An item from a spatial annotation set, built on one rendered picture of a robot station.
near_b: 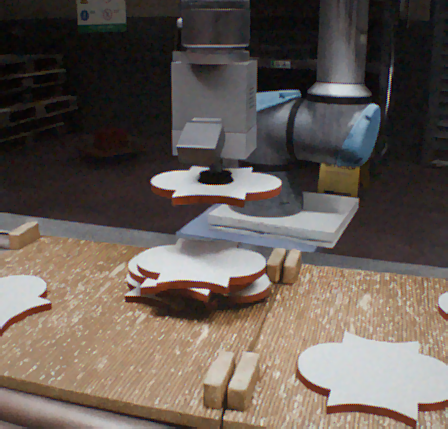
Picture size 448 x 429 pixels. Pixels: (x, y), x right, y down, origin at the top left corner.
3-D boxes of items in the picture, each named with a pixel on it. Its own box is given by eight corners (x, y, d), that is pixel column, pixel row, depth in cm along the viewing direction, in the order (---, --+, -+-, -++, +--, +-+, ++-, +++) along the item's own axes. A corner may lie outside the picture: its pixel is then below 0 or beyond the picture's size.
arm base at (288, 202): (237, 193, 127) (238, 148, 124) (307, 199, 123) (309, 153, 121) (219, 213, 113) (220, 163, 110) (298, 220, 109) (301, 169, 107)
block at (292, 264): (288, 265, 81) (289, 247, 80) (301, 267, 81) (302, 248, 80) (280, 284, 76) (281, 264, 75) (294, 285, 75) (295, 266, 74)
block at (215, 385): (219, 371, 57) (219, 347, 56) (237, 374, 57) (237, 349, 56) (200, 407, 52) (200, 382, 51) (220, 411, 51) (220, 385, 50)
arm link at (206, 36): (241, 9, 59) (166, 9, 61) (241, 54, 60) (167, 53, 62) (255, 9, 66) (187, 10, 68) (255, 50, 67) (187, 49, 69)
